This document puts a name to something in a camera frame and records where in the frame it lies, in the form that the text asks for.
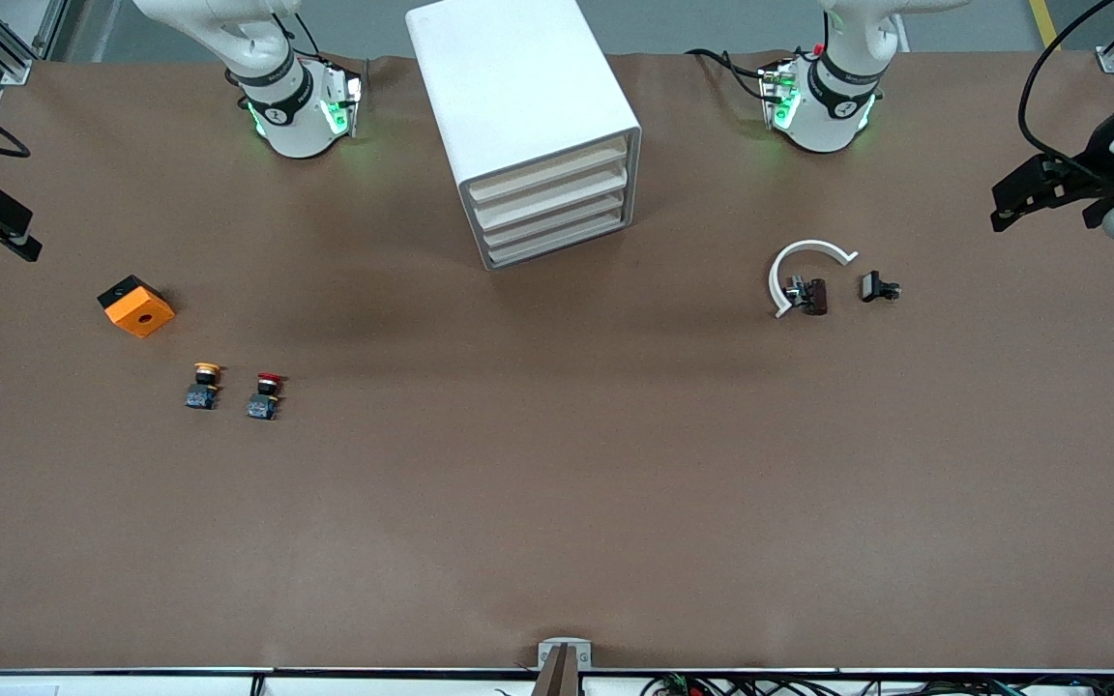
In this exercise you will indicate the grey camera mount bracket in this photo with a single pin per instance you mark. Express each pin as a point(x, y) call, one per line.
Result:
point(565, 652)

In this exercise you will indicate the small black component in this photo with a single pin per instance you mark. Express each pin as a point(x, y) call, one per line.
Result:
point(874, 287)

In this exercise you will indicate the white table edge rail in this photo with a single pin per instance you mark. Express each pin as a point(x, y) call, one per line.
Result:
point(131, 684)

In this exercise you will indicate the red push button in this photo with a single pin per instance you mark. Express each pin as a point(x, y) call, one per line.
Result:
point(265, 396)

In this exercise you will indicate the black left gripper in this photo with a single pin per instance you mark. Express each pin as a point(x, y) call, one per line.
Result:
point(1096, 159)

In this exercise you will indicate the white curved plastic clip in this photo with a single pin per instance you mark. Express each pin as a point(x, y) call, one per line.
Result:
point(789, 259)

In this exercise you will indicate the small brown component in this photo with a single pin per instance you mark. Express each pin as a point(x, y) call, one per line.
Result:
point(811, 295)

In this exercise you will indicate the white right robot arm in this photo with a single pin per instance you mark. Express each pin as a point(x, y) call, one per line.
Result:
point(296, 106)

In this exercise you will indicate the yellow push button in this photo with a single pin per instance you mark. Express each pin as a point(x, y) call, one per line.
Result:
point(203, 385)

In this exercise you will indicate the orange box with black base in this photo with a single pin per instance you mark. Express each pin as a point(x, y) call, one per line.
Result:
point(141, 314)

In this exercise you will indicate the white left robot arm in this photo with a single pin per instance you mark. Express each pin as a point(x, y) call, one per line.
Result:
point(828, 116)

